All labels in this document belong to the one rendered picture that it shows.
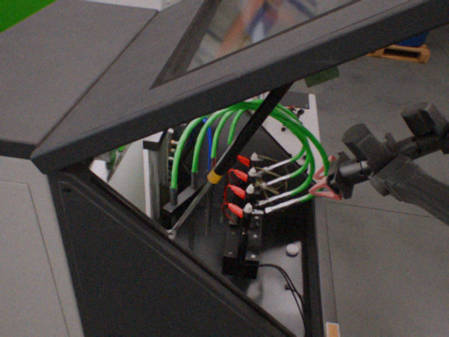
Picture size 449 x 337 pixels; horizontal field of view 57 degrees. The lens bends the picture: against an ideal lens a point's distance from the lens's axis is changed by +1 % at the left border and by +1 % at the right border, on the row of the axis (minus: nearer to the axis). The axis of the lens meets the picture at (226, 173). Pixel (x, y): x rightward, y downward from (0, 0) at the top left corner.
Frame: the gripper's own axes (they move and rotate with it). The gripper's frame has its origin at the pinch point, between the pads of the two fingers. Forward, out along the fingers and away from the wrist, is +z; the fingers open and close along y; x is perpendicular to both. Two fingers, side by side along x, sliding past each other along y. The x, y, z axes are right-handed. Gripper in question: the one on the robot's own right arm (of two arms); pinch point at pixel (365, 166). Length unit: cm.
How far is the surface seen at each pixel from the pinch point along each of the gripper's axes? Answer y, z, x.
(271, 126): 8, 43, -50
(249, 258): -1.8, 33.0, 22.6
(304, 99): 3, 38, -81
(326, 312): -20.0, 18.6, 28.2
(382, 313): -114, 59, -57
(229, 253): 2.2, 36.8, 23.5
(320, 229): -15.4, 23.5, -0.8
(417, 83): -125, 49, -387
